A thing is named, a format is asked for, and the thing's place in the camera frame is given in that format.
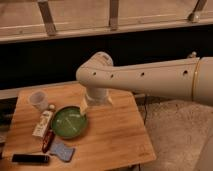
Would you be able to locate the green ceramic bowl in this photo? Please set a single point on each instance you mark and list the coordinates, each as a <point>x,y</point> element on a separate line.
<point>68,123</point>

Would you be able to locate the dark red marker pen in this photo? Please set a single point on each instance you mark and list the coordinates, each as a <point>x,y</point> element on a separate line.
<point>47,141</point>

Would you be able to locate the blue sponge cloth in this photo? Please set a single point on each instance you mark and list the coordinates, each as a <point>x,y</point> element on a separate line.
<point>62,151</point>

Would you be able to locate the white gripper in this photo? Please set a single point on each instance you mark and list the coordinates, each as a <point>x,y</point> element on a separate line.
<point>94,97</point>

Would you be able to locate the black rectangular remote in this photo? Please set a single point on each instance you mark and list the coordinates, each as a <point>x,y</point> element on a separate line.
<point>25,158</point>

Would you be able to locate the metal window frame rail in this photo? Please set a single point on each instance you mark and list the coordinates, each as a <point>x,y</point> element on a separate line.
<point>29,20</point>

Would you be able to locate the wooden bamboo table board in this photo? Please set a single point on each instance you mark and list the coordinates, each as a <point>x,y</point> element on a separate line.
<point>115,137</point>

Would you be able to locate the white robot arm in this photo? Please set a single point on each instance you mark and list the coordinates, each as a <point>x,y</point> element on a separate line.
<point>188,79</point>

